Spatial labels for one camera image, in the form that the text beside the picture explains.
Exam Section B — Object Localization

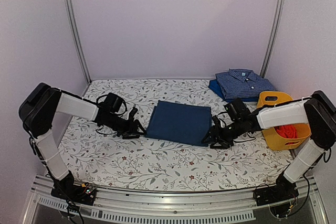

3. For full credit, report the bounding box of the folded royal blue garment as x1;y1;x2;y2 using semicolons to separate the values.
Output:
208;80;259;103

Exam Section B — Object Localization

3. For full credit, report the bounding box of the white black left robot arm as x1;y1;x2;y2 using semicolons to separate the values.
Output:
18;82;146;200

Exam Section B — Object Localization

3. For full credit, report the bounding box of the blue checkered button shirt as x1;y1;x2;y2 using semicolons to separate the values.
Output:
215;69;276;99

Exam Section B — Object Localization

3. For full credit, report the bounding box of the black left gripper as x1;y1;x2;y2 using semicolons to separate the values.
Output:
103;113;146;140

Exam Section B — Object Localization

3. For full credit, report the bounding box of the aluminium front rail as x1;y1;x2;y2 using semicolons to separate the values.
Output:
23;175;329;223

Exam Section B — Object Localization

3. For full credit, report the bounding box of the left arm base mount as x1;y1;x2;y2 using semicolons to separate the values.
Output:
51;178;97;206

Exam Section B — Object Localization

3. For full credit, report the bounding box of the yellow plastic laundry basket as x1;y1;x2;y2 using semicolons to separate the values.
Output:
257;91;311;151

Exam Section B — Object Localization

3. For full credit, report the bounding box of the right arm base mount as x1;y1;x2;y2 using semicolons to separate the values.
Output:
253;174;299;218

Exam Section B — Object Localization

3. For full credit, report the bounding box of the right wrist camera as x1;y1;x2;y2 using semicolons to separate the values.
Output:
212;115;227;128

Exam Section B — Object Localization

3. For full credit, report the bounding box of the right aluminium frame post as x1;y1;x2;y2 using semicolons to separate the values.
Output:
259;0;285;78

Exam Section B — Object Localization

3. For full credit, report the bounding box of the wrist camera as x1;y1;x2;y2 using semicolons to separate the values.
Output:
212;115;227;128
128;106;138;121

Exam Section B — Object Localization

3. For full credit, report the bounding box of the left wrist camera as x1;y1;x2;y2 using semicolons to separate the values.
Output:
128;106;138;121

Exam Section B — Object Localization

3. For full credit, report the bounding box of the aluminium frame post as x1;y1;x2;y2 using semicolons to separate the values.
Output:
64;0;92;85
259;0;285;78

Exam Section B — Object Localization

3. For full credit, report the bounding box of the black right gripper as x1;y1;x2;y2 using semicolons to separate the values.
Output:
201;119;245;149

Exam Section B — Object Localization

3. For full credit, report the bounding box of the grey blue garment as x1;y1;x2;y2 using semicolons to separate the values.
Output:
146;101;212;147

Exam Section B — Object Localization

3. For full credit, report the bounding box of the left aluminium frame post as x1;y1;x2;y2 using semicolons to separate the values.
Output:
64;0;92;85

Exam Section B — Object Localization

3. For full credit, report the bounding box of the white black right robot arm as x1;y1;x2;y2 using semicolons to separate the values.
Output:
202;90;335;201

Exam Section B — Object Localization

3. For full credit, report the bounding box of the orange garment in basket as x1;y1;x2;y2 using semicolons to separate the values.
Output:
275;125;298;139

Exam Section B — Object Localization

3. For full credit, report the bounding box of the floral patterned table cloth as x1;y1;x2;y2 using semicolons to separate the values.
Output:
59;79;292;191

